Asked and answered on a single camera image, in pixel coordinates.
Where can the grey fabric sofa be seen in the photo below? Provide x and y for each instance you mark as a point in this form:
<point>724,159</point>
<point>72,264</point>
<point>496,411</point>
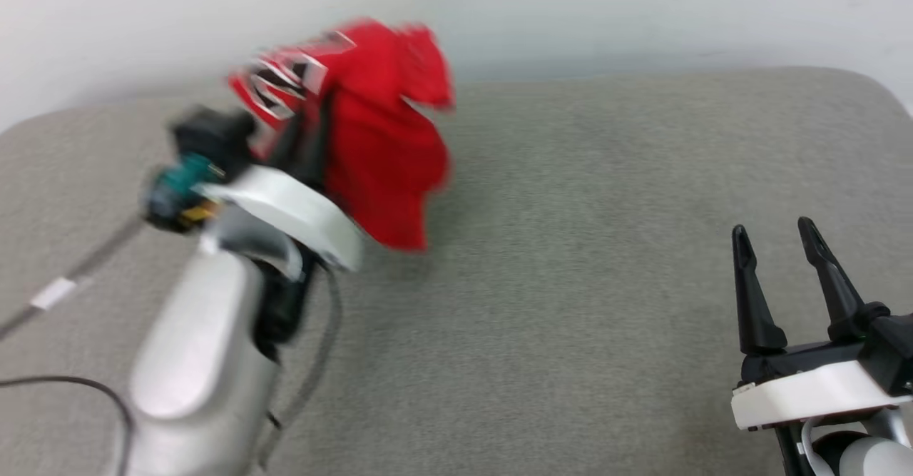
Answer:
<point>606,212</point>

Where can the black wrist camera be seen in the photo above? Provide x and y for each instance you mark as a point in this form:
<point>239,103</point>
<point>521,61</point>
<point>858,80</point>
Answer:
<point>214,137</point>
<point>891,351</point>

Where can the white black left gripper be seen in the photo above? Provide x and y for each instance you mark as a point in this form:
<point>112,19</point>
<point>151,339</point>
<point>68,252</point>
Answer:
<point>299,208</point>

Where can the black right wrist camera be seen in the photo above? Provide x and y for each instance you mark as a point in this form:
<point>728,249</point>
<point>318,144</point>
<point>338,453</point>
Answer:
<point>891,351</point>

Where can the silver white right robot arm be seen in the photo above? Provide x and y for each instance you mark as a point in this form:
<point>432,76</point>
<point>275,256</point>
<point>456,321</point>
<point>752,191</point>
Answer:
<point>877,458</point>

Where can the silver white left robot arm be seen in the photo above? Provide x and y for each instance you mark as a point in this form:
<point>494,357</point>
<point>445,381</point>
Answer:
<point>200,347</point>

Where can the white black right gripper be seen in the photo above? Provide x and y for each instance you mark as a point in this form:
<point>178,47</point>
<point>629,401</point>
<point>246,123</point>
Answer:
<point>806,390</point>

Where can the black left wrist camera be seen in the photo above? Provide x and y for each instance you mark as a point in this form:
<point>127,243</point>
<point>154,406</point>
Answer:
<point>214,137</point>

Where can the red Bulls 23 jersey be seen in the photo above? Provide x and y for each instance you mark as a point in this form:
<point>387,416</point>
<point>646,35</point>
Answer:
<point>385,155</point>

